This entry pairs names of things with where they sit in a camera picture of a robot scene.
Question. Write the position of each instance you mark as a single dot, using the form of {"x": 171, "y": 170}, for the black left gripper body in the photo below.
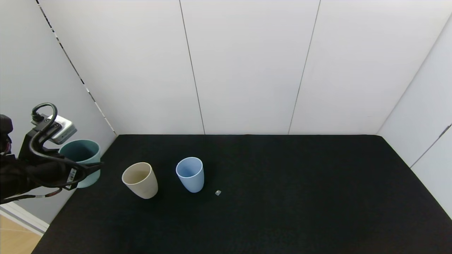
{"x": 72, "y": 176}

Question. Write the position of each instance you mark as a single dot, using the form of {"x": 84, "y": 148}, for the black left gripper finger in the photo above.
{"x": 90, "y": 166}

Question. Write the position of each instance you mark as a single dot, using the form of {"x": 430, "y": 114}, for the teal green plastic cup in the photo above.
{"x": 83, "y": 151}

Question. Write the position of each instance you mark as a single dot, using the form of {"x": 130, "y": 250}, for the beige plastic cup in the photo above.
{"x": 143, "y": 185}

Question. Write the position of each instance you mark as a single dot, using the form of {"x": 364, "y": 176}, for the white baseboard strip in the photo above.
{"x": 24, "y": 217}

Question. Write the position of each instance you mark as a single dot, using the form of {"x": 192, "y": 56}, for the light blue plastic cup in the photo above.
{"x": 192, "y": 181}

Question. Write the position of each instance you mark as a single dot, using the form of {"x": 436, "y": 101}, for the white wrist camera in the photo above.
{"x": 61, "y": 128}

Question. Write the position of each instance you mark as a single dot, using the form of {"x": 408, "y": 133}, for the dark wall panel latch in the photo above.
{"x": 443, "y": 131}

